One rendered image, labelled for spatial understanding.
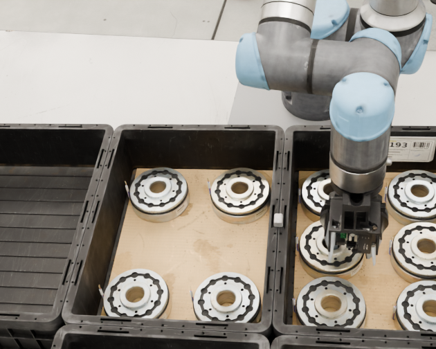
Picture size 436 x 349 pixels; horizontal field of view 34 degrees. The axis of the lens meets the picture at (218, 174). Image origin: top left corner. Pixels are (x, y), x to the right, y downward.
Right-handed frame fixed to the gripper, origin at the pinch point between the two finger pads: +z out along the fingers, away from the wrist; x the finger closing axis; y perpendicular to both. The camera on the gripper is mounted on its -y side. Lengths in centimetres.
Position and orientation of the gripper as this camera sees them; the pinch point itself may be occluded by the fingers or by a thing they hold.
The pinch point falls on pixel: (351, 248)
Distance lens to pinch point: 114.6
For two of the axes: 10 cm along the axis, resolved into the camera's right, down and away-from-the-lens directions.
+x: 9.8, 0.5, -1.8
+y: -1.5, 7.5, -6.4
